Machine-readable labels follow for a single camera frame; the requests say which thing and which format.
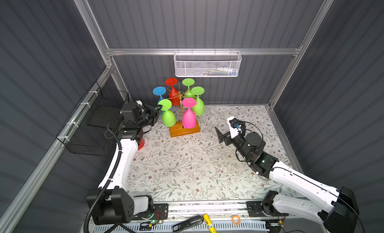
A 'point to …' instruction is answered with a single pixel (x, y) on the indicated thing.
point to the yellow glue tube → (209, 222)
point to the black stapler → (193, 221)
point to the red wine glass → (174, 95)
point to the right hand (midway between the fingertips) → (226, 124)
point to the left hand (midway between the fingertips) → (162, 105)
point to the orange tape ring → (239, 219)
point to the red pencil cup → (141, 144)
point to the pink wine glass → (189, 117)
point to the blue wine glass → (159, 91)
